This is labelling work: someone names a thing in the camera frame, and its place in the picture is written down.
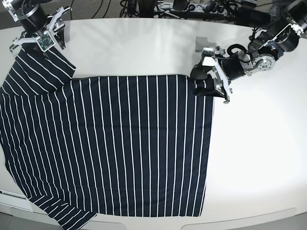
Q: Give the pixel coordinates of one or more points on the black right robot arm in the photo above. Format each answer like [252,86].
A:
[24,5]

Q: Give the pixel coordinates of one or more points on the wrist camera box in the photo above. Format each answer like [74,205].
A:
[45,42]
[207,56]

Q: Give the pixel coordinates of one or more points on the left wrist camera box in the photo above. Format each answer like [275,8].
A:
[207,56]

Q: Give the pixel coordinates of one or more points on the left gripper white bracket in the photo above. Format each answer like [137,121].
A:
[219,85]

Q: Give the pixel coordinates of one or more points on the navy white striped T-shirt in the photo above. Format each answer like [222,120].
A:
[132,146]

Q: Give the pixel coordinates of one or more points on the white power strip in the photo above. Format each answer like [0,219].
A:
[192,7]

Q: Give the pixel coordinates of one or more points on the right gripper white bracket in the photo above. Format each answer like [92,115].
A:
[36,23]

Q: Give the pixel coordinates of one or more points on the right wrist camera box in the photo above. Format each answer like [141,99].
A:
[45,42]

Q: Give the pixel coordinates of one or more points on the black box behind table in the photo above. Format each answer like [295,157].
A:
[252,18]

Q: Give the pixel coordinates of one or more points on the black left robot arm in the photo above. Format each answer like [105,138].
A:
[267,44]

